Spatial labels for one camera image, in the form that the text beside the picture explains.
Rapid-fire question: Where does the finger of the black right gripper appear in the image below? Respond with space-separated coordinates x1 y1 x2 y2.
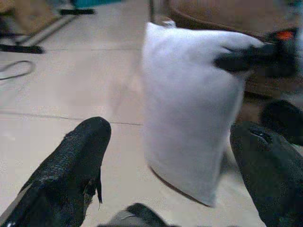
214 44 278 73

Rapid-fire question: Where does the teal container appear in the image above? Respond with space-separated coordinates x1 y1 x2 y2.
71 0 125 8

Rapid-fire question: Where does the white pillow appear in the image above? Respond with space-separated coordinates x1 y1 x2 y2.
141 20 266 208

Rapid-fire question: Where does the brown cardboard box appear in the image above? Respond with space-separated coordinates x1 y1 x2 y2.
0 0 59 35

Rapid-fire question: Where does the black stand foot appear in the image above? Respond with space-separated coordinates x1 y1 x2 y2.
0 44 45 54
59 8 96 16

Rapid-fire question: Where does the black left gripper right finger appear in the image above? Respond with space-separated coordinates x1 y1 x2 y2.
230 121 303 227

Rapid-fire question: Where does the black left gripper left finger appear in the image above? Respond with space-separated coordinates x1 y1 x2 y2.
0 116 112 227

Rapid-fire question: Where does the black robot leg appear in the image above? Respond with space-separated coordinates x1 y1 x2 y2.
259 100 303 147

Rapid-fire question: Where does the black floor cable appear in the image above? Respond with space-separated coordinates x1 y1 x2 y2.
0 60 34 81

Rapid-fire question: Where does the grey black robot foot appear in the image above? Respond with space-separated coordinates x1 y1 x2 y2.
98 202 175 227

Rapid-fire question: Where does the brown sofa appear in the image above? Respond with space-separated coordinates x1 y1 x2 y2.
149 0 303 123

